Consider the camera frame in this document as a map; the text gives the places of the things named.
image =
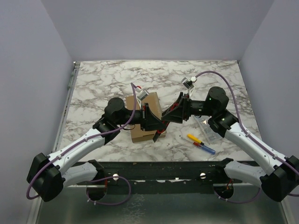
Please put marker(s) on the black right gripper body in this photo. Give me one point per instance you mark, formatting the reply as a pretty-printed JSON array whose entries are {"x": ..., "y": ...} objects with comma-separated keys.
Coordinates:
[{"x": 185, "y": 108}]

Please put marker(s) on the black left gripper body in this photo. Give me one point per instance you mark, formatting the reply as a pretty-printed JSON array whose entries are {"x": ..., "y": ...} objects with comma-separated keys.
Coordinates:
[{"x": 145, "y": 117}]

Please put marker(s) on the brown cardboard express box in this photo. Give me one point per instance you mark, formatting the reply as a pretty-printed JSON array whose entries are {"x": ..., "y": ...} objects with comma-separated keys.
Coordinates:
[{"x": 137, "y": 134}]

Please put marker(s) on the red black utility knife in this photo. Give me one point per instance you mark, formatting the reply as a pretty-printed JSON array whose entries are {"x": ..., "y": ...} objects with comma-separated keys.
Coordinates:
[{"x": 171, "y": 108}]

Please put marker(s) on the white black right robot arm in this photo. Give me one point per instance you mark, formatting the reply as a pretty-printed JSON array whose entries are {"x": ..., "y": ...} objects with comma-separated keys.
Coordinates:
[{"x": 276, "y": 174}]

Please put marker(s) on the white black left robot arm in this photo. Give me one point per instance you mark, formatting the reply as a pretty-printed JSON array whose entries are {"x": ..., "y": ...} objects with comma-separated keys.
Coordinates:
[{"x": 46, "y": 173}]

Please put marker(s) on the clear plastic parts box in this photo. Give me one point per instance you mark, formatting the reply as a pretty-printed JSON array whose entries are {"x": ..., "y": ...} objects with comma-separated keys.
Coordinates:
[{"x": 211, "y": 136}]

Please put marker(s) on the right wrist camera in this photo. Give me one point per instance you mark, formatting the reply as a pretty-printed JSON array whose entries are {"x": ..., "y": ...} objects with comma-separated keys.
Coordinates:
[{"x": 189, "y": 84}]

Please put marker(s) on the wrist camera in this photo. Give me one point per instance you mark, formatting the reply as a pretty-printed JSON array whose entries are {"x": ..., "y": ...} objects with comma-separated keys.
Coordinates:
[
  {"x": 189, "y": 84},
  {"x": 141, "y": 94}
]

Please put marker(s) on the yellow handled screwdriver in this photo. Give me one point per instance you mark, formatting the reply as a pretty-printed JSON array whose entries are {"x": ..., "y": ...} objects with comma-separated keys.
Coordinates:
[{"x": 194, "y": 139}]

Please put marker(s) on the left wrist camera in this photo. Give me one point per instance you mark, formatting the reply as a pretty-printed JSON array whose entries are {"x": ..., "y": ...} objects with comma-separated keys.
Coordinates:
[{"x": 141, "y": 94}]

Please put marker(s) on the blue red handled screwdriver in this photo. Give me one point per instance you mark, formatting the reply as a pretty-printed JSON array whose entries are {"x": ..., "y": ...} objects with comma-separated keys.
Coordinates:
[{"x": 202, "y": 147}]

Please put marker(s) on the black front mounting rail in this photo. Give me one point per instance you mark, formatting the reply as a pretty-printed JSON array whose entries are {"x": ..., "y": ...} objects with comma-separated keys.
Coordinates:
[{"x": 167, "y": 177}]

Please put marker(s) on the aluminium frame rail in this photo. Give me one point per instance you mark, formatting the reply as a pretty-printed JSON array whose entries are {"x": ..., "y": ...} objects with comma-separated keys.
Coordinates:
[{"x": 70, "y": 89}]

